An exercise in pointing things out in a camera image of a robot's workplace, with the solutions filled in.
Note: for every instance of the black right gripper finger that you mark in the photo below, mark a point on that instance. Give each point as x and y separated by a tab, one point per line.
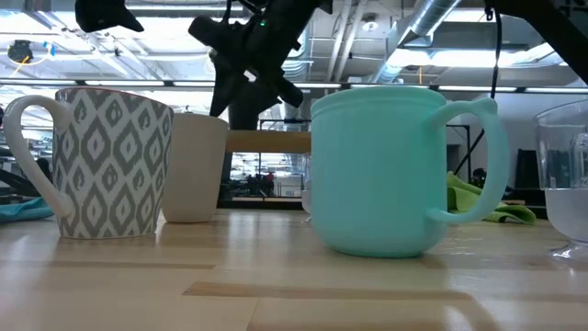
288	89
227	78

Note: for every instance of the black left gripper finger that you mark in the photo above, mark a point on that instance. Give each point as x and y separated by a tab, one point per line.
103	14

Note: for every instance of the clear glass tumbler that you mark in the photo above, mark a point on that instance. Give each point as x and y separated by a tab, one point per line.
306	184

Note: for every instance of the teal plastic mug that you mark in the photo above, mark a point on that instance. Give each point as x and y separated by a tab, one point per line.
376	174

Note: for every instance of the grey white patterned mug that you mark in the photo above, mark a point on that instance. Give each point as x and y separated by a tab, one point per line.
110	165

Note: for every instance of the clear glass mug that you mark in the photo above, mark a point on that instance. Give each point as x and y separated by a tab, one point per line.
567	207

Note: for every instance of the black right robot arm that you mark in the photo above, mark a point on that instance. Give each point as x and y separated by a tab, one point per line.
546	27

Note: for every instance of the wooden shelf with black legs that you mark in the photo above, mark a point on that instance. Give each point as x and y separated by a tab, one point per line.
271	141

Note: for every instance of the green cloth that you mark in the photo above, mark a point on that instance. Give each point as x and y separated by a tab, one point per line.
464	197

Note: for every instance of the blue cloth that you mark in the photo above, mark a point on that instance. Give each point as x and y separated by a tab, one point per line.
20	210

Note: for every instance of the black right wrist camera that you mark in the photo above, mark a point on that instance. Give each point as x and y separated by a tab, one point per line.
220	34

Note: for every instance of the silver ceiling duct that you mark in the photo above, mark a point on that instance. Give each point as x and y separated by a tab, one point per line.
422	23

